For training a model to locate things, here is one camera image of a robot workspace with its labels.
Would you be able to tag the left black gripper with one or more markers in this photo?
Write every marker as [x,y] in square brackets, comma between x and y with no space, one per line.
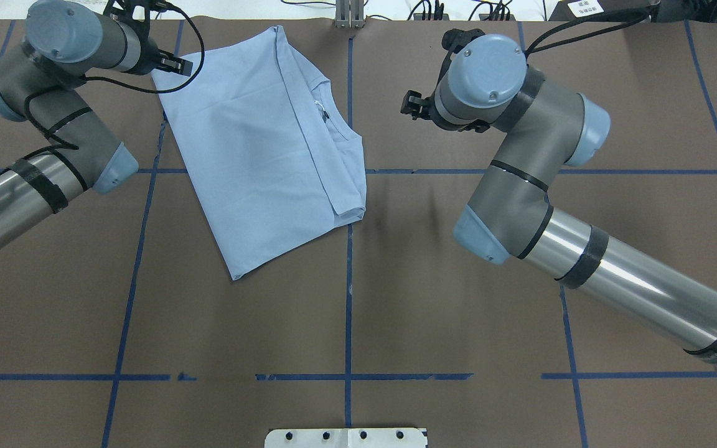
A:
[145,57]

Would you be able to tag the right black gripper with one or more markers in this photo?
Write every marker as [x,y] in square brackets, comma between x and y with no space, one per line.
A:
[416,104]

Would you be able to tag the light blue polo shirt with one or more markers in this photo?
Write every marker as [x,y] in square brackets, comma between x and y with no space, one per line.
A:
[271,159]

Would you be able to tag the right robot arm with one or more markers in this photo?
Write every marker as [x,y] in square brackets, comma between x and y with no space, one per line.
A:
[487,82]

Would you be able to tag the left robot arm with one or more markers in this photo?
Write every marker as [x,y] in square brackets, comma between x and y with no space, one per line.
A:
[38,85]

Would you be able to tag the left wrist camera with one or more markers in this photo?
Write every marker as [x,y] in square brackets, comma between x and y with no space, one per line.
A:
[135,13]

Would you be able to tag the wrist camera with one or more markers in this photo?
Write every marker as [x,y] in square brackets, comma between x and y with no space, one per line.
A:
[135,13]
[455,40]

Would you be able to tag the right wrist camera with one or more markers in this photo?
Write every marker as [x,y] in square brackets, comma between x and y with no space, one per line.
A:
[455,40]

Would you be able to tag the aluminium frame post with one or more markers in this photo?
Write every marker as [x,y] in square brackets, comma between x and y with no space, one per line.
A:
[350,14]

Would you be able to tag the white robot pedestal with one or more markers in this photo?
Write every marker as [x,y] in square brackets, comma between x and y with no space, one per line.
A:
[348,437]

